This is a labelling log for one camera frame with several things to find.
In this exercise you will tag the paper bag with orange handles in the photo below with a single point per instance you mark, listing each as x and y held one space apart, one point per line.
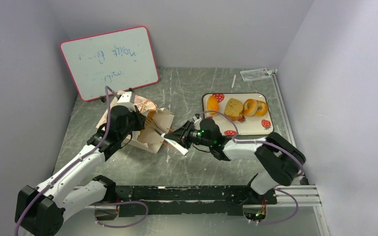
147 139

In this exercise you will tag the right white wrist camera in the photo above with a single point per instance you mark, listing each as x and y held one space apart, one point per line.
196 119

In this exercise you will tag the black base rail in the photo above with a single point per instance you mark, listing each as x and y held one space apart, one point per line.
168 200

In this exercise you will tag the strawberry print tray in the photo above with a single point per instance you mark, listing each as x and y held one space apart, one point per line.
246 126

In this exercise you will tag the yellow fake doughnut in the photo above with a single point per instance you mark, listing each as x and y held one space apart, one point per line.
262 109
250 107

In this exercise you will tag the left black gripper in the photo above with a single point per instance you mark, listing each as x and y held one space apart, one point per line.
140 119

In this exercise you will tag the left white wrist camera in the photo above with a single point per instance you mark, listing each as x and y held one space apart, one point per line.
127 100

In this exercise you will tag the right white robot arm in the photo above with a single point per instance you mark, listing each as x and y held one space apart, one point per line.
281 161

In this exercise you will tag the small white stick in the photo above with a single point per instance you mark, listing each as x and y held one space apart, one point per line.
233 81

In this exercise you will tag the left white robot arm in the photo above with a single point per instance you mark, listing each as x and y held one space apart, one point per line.
42 210

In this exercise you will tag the white card on table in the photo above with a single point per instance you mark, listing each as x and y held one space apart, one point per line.
256 74

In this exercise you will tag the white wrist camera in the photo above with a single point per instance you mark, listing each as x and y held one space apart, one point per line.
196 119
127 100

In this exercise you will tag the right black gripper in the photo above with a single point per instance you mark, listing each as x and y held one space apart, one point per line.
188 134

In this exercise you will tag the yellow fake bread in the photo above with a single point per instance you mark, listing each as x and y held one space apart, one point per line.
234 109

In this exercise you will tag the orange fake bread piece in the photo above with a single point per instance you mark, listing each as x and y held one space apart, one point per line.
212 105

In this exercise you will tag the metal serving tongs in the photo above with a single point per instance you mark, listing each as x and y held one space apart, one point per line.
156 128

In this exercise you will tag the red framed whiteboard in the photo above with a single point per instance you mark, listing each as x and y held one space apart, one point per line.
122 60

